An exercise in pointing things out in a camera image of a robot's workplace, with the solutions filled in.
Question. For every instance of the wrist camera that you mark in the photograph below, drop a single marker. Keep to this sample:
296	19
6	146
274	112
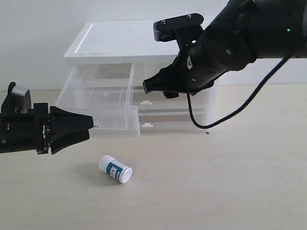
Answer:
182	29
17	100

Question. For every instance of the white plastic drawer cabinet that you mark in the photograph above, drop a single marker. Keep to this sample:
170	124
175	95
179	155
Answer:
128	42

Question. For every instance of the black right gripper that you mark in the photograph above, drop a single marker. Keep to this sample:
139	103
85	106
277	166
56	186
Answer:
192	56

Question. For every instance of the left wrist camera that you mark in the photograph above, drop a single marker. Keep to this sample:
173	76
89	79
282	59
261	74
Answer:
17	100

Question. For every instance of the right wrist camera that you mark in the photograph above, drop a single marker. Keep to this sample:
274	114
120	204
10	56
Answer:
182	29

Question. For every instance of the white pill bottle teal label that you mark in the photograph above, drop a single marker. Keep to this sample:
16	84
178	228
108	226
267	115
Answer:
115	169

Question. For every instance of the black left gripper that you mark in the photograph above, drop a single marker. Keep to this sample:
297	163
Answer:
43	129

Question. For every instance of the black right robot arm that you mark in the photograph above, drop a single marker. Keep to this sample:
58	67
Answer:
243	32

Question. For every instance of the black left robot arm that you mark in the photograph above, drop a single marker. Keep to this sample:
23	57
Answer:
43	129

